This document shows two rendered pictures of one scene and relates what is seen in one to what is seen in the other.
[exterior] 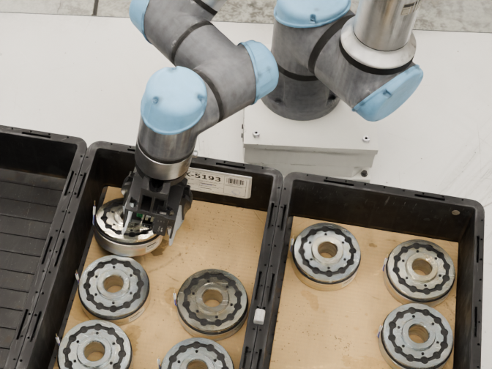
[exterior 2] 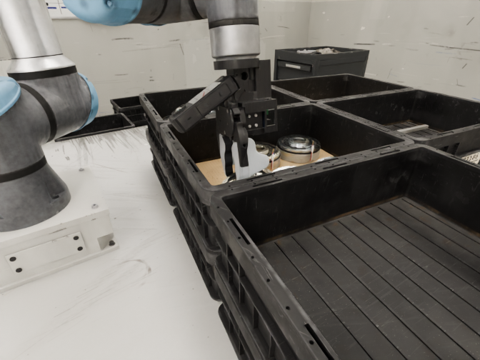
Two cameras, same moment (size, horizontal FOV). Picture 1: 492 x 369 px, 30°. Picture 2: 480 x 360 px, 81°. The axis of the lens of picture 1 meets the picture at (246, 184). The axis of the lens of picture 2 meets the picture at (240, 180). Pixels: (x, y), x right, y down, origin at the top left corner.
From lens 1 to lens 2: 1.43 m
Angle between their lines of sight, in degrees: 81
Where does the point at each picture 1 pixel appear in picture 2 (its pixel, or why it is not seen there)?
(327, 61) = (55, 99)
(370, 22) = (48, 28)
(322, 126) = (73, 186)
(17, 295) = (361, 234)
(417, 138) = not seen: hidden behind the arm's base
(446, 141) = not seen: hidden behind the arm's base
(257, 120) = (77, 211)
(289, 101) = (60, 184)
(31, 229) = (307, 263)
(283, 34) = (15, 123)
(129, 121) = not seen: outside the picture
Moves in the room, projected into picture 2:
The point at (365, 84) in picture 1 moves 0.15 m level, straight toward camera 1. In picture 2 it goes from (81, 84) to (156, 79)
